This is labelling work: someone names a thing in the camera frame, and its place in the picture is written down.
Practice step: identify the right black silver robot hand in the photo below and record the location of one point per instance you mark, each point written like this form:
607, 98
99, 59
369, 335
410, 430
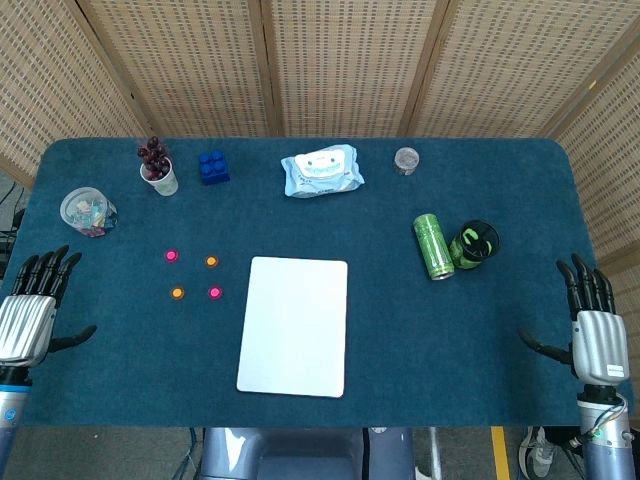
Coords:
597, 345

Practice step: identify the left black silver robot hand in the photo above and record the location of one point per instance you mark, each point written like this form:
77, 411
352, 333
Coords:
25, 325

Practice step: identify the orange button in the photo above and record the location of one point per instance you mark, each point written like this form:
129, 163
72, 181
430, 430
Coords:
212, 261
177, 293

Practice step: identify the pink round magnet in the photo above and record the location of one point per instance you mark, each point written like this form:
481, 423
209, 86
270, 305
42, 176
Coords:
171, 256
215, 292

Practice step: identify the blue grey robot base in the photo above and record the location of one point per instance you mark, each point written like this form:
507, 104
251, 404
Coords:
280, 455

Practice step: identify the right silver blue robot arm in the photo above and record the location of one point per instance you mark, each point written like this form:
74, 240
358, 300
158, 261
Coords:
600, 450

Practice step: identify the white rectangular board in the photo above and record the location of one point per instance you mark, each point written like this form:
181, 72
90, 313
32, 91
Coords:
292, 330

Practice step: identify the grey white sneaker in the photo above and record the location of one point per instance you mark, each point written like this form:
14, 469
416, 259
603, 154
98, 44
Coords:
537, 450

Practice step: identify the black mesh pen holder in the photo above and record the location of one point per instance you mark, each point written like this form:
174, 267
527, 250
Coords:
472, 247

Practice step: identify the woven bamboo screen panel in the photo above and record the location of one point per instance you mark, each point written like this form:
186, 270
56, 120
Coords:
350, 65
610, 165
40, 75
510, 65
190, 65

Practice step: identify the green drink can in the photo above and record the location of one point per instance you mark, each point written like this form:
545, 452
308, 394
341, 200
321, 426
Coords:
432, 245

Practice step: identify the white table leg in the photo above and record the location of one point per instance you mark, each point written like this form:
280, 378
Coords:
435, 455

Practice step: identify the blue carpet table cover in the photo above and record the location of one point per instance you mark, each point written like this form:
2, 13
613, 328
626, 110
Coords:
400, 340

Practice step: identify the white paper cup leaf print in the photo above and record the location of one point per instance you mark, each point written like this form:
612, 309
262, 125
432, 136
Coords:
167, 185

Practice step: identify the dark purple grape bunch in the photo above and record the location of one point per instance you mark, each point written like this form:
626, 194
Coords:
154, 155

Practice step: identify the blue toy building block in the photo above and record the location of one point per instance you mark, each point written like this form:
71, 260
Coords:
215, 170

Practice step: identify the small clear round jar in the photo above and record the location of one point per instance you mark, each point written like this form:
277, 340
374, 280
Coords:
406, 161

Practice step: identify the light blue wet wipes pack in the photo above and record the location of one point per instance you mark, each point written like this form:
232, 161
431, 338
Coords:
322, 172

